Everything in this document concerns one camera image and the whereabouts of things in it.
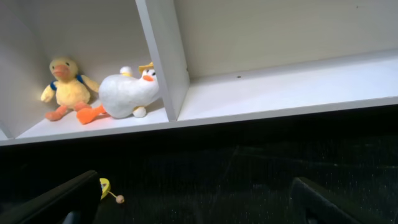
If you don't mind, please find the yellow plush duck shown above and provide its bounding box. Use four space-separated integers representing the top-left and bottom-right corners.
40 57 101 121

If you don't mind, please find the yellow rattle drum toy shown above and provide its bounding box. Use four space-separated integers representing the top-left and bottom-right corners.
99 177 126 205

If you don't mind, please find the white shelf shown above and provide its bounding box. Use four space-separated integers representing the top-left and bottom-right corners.
0 0 398 147

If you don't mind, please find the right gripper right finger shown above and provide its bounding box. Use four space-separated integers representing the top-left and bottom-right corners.
288 176 385 224

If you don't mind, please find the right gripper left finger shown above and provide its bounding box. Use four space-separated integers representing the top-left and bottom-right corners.
0 170 103 224

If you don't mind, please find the white plush duck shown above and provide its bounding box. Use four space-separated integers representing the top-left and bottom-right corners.
76 62 160 125

